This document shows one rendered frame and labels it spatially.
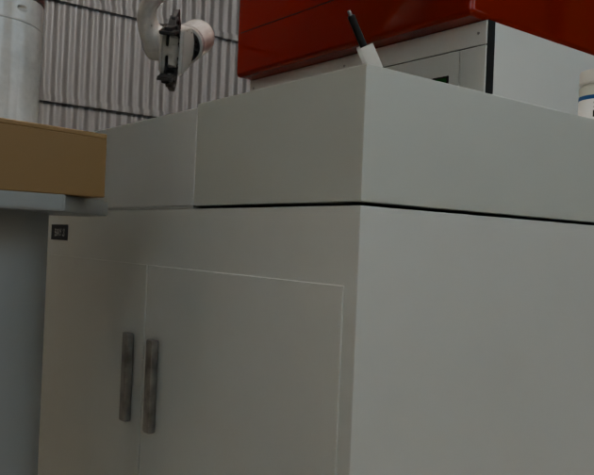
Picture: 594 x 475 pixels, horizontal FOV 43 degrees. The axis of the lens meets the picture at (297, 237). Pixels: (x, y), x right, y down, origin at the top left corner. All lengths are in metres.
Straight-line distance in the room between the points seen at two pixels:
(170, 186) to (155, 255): 0.11
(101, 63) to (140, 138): 2.42
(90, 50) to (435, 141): 2.88
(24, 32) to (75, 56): 2.54
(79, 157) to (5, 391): 0.31
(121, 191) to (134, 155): 0.07
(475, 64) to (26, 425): 1.03
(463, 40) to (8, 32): 0.89
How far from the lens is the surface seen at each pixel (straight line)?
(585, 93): 1.26
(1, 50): 1.05
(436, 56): 1.61
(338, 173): 0.82
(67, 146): 0.94
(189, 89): 3.82
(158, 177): 1.17
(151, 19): 1.77
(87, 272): 1.40
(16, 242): 1.00
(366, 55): 1.24
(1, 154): 0.92
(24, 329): 1.02
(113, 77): 3.65
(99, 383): 1.35
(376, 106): 0.81
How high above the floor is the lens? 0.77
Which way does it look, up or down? level
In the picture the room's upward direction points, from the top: 2 degrees clockwise
